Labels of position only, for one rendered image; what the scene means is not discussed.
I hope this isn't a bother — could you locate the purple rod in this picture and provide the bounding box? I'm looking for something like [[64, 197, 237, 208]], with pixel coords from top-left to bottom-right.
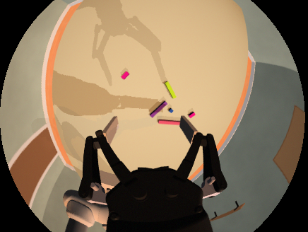
[[150, 101, 167, 118]]

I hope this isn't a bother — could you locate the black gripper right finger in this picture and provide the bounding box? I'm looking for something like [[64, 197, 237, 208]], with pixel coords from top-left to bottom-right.
[[165, 115, 227, 198]]

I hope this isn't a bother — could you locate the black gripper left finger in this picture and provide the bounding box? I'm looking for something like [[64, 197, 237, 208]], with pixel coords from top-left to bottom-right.
[[78, 116, 147, 205]]

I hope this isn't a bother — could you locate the pink rod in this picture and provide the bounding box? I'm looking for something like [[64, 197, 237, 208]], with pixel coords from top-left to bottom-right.
[[158, 119, 180, 125]]

